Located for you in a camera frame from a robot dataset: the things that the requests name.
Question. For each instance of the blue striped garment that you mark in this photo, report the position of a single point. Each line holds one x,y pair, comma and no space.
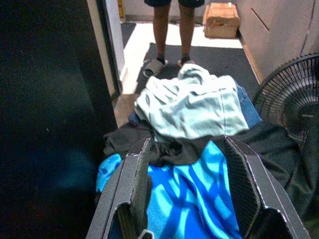
189,199

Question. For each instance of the dark floor mat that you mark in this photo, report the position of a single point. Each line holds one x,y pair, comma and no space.
224,62

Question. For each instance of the white door frame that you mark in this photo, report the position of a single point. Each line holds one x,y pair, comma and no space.
112,44

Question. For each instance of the grey cabinet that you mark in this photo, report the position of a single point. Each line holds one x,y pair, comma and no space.
281,32

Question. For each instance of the person with bare legs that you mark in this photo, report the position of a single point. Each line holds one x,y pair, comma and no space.
185,35

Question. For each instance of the mint green towel garment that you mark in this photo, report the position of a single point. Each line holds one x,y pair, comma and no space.
189,107

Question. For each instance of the black garment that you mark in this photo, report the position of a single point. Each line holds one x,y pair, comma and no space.
281,154

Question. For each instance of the brown cardboard box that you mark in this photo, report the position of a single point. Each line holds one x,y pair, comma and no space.
220,21

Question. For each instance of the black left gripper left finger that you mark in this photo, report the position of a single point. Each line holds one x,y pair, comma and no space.
124,189

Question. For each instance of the blue denim garment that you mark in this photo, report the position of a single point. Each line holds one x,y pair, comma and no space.
249,109

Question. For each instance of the black floor fan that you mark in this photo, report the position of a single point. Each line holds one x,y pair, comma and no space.
291,99

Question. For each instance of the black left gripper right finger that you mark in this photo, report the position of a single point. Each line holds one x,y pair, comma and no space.
251,184

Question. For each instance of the grey slipper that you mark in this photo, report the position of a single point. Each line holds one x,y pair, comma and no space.
153,67

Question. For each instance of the black door panel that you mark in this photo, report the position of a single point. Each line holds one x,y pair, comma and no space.
49,112

